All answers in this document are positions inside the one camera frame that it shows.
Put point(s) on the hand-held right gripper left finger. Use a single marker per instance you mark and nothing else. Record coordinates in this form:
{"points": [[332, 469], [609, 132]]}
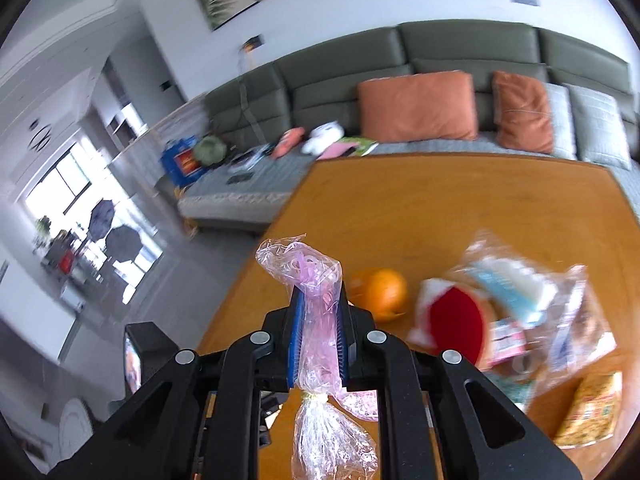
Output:
{"points": [[295, 340]]}

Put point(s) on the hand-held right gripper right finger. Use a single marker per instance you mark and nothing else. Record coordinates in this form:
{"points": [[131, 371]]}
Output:
{"points": [[343, 340]]}

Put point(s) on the pink clear plastic bag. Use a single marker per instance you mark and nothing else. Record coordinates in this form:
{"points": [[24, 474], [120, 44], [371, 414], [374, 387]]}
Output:
{"points": [[320, 320]]}

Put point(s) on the orange fruit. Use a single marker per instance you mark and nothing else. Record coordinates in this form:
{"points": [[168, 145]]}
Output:
{"points": [[385, 292]]}

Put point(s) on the red and white packet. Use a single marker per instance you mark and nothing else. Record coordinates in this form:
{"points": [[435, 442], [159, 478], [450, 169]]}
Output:
{"points": [[455, 320]]}

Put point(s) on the small pink and white packet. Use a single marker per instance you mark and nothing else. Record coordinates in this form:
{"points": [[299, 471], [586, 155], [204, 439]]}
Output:
{"points": [[507, 340]]}

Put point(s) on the black phone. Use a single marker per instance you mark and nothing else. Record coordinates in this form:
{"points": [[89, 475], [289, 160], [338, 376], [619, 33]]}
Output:
{"points": [[240, 178]]}

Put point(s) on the white and blue clear packet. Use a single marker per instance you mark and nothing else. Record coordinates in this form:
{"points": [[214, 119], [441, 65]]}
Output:
{"points": [[515, 285]]}

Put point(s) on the green packet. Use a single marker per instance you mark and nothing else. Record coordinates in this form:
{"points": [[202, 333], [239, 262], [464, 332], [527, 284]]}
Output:
{"points": [[517, 392]]}

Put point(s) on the dark items pile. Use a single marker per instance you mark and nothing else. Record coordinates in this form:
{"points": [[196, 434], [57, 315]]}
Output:
{"points": [[247, 157]]}

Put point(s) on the pink book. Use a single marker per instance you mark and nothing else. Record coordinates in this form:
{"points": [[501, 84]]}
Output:
{"points": [[337, 151]]}

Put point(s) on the dark umbrella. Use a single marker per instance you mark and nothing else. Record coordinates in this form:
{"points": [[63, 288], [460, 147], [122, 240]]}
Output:
{"points": [[101, 217], [123, 244]]}

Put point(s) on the green book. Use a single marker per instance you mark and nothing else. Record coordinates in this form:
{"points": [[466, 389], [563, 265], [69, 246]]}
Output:
{"points": [[364, 144]]}

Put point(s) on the pink plush toy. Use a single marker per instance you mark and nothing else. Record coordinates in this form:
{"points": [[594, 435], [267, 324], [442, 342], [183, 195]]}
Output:
{"points": [[287, 142]]}

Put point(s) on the white plush toy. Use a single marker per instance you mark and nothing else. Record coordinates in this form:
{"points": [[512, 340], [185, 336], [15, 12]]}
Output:
{"points": [[322, 137]]}

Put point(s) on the green hat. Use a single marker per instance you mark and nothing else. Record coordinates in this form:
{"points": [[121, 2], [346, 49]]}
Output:
{"points": [[210, 151]]}

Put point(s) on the blue shopping bag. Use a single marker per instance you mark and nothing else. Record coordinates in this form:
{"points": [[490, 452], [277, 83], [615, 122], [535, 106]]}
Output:
{"points": [[182, 165]]}

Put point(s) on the large orange pillow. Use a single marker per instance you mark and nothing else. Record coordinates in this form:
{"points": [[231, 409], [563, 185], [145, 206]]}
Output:
{"points": [[417, 107]]}

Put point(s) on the yellow snack packet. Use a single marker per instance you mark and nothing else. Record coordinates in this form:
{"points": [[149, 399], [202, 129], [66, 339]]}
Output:
{"points": [[592, 410]]}

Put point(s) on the small orange pillow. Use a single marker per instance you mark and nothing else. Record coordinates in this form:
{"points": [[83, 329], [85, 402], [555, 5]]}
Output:
{"points": [[522, 112]]}

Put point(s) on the narrow grey quilted pillow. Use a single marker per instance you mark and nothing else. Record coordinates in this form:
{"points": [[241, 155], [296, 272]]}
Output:
{"points": [[562, 120]]}

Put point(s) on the green sofa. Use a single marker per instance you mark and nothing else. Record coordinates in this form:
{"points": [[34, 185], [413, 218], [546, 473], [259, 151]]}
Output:
{"points": [[450, 40]]}

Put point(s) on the round ceiling light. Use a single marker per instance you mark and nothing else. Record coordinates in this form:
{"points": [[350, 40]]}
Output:
{"points": [[40, 135]]}

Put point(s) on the wide grey quilted pillow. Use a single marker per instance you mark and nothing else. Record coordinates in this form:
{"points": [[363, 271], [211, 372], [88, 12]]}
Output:
{"points": [[597, 127]]}

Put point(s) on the wall socket with charger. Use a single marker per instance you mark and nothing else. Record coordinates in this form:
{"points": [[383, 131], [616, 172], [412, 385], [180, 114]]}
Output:
{"points": [[252, 43]]}

